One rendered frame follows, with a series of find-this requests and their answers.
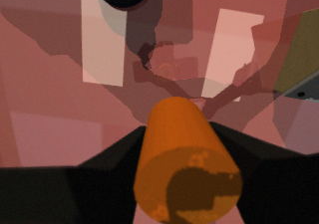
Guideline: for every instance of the orange knob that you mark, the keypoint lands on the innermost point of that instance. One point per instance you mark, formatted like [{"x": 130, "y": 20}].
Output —
[{"x": 185, "y": 175}]

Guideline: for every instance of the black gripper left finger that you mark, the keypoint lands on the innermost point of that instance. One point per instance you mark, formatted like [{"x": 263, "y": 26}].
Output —
[{"x": 99, "y": 190}]

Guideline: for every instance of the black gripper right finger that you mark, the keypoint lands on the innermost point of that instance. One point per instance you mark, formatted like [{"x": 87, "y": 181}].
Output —
[{"x": 279, "y": 186}]

